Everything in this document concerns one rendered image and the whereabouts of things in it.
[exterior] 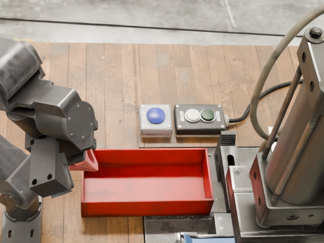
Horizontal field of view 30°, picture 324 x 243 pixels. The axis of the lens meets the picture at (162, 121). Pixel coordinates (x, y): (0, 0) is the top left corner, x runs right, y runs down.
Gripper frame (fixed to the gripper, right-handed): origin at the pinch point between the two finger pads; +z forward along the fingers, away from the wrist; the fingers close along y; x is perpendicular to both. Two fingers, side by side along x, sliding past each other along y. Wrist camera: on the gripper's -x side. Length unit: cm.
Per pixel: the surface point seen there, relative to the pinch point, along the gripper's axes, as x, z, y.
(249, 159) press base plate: 13.3, 34.0, 17.8
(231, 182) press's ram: -6.3, 7.7, 20.4
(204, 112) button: 22.9, 26.2, 12.3
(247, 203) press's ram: -12.3, 4.6, 23.1
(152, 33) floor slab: 139, 108, -31
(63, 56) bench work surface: 42.5, 14.0, -15.3
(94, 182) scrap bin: 8.5, 17.0, -9.8
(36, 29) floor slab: 141, 82, -75
